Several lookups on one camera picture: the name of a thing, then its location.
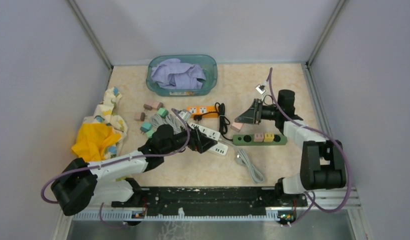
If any yellow cloth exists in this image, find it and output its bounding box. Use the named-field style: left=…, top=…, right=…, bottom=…
left=71, top=123, right=122, bottom=162

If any yellow plug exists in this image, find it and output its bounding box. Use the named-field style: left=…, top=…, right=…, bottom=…
left=263, top=133, right=275, bottom=143

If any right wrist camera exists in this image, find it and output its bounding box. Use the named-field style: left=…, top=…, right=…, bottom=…
left=255, top=81, right=268, bottom=95

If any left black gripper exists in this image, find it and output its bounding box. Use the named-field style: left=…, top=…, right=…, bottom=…
left=161, top=120, right=218, bottom=156

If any black coiled cable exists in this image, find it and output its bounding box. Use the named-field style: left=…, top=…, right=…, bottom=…
left=193, top=101, right=234, bottom=142

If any green power strip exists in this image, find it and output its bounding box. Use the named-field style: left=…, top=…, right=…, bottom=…
left=233, top=134, right=288, bottom=147

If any teal plastic basin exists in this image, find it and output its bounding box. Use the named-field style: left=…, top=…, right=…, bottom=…
left=145, top=54, right=218, bottom=97

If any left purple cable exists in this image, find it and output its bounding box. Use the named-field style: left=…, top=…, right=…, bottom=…
left=40, top=108, right=192, bottom=230

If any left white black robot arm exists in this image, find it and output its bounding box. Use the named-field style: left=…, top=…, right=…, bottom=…
left=50, top=124, right=218, bottom=216

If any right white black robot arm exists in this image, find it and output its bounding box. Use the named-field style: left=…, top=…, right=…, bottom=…
left=234, top=89, right=347, bottom=206

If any patterned cream cloth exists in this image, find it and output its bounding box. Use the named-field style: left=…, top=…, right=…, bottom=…
left=82, top=87, right=129, bottom=160

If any teal plug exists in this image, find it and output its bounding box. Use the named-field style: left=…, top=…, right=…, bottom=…
left=139, top=121, right=153, bottom=133

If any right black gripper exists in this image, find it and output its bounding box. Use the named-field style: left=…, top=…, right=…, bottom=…
left=235, top=99, right=281, bottom=125

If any grey power cord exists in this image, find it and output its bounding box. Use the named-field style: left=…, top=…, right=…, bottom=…
left=149, top=110, right=193, bottom=135

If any grey cord of small strip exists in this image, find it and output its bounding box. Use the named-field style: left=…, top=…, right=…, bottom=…
left=221, top=139, right=266, bottom=185

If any small white power strip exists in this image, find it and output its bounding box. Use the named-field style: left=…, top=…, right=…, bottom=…
left=188, top=122, right=221, bottom=141

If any lavender crumpled cloth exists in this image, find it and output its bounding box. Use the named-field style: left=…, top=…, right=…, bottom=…
left=150, top=58, right=207, bottom=90

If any orange power strip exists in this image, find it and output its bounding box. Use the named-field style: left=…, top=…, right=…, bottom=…
left=187, top=105, right=219, bottom=119

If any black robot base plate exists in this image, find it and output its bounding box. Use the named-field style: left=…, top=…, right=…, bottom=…
left=111, top=186, right=308, bottom=217

